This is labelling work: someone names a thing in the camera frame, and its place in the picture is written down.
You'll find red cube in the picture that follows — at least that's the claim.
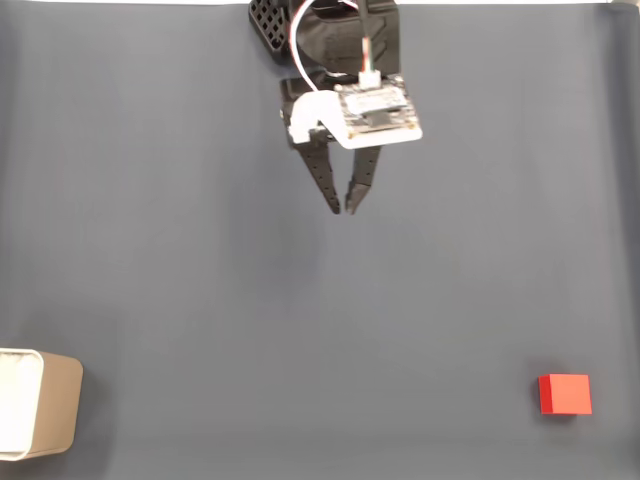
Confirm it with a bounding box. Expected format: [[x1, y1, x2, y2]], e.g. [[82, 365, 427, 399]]
[[537, 373, 594, 417]]

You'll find tan box with white rim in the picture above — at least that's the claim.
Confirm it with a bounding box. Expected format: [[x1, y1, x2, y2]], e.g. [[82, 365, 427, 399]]
[[0, 347, 85, 462]]

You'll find white crumpled paper lining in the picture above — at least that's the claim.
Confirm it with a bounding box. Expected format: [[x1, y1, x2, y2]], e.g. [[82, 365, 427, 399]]
[[0, 352, 42, 454]]

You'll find white gripper servo cable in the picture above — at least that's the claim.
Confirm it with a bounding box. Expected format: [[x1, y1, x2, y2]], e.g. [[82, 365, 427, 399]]
[[289, 0, 324, 95]]

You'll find camera board on white mount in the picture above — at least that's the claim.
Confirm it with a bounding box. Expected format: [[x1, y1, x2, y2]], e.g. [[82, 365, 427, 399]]
[[288, 69, 424, 151]]

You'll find black camera cable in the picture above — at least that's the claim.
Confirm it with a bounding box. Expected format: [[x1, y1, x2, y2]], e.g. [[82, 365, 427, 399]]
[[356, 0, 376, 76]]

